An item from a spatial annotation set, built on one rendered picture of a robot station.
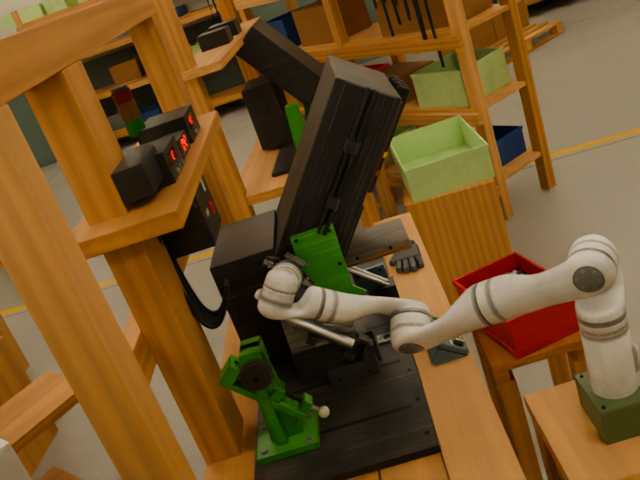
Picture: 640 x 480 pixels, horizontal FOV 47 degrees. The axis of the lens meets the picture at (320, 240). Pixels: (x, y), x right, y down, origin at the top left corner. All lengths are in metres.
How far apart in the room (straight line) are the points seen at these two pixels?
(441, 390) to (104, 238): 0.84
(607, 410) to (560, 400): 0.20
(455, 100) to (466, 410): 3.04
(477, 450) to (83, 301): 0.84
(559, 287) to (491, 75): 3.27
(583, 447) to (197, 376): 0.84
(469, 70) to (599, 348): 2.97
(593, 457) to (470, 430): 0.25
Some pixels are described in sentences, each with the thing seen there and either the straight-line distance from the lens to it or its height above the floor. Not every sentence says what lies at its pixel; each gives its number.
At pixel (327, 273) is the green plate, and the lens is 1.88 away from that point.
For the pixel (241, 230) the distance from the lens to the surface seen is 2.13.
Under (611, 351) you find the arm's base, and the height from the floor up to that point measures 1.04.
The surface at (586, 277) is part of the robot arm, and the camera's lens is 1.43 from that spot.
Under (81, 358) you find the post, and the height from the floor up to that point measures 1.44.
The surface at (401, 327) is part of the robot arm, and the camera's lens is 1.61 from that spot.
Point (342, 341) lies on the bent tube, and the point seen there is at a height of 1.00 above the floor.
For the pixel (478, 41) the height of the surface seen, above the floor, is 0.25.
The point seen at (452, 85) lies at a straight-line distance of 4.50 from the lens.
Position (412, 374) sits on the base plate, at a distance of 1.86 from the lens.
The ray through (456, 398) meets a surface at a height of 0.90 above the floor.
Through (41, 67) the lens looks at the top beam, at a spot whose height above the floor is 1.87.
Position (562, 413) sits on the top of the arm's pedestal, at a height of 0.85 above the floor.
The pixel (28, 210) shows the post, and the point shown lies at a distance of 1.20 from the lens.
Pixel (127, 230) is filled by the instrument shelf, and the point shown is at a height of 1.53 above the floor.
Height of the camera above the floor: 1.94
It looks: 22 degrees down
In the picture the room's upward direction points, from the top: 20 degrees counter-clockwise
